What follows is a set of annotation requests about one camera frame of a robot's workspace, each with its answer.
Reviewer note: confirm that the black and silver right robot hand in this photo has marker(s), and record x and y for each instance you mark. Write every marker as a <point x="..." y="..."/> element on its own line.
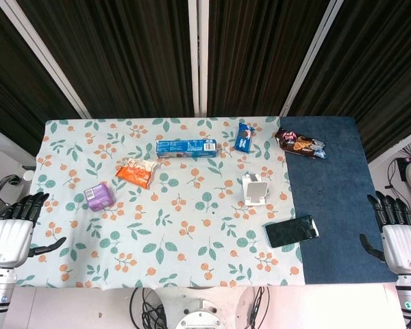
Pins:
<point x="404" y="246"/>

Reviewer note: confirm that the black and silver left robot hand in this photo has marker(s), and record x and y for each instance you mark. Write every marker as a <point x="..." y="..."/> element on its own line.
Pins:
<point x="10" y="240"/>

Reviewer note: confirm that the black smartphone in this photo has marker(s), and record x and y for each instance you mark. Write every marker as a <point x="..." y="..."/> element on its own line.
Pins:
<point x="291" y="231"/>

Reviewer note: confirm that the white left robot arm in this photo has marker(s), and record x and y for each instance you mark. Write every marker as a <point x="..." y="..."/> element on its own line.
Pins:
<point x="0" y="294"/>

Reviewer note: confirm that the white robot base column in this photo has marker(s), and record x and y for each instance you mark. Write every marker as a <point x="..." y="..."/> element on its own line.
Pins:
<point x="200" y="315"/>

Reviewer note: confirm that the white phone stand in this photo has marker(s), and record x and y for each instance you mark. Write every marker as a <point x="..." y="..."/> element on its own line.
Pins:
<point x="255" y="190"/>

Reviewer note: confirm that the small white round cap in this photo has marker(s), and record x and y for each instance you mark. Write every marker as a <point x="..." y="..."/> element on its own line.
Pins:
<point x="27" y="175"/>

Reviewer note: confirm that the black monitor screen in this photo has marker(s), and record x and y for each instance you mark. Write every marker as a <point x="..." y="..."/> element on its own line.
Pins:
<point x="402" y="169"/>

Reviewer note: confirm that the dark blue felt mat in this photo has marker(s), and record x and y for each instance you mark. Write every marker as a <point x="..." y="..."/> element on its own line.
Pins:
<point x="332" y="192"/>

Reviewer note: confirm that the small purple box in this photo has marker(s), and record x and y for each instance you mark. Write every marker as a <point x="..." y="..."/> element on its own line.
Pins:
<point x="99" y="197"/>

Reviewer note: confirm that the orange and white snack bag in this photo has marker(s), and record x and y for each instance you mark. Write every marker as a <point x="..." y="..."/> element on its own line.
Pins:
<point x="135" y="173"/>

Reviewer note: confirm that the dark brown cookie pack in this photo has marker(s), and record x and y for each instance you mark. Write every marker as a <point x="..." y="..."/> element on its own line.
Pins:
<point x="299" y="143"/>

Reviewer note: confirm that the floral patterned tablecloth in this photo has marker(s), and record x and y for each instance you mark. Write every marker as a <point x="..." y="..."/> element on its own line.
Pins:
<point x="157" y="240"/>

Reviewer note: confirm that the dark ribbed partition panel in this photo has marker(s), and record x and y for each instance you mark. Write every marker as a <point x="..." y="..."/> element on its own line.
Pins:
<point x="123" y="55"/>
<point x="260" y="55"/>
<point x="10" y="85"/>
<point x="380" y="68"/>

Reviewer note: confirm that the blue sandwich cookie pack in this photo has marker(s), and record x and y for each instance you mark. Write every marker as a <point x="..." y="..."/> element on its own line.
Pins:
<point x="244" y="137"/>

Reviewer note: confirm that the long blue cookie box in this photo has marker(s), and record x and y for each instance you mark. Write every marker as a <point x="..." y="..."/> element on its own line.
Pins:
<point x="186" y="148"/>

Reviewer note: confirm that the white partition frame post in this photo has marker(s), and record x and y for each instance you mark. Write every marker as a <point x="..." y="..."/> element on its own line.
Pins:
<point x="44" y="58"/>
<point x="198" y="58"/>
<point x="310" y="58"/>
<point x="397" y="145"/>

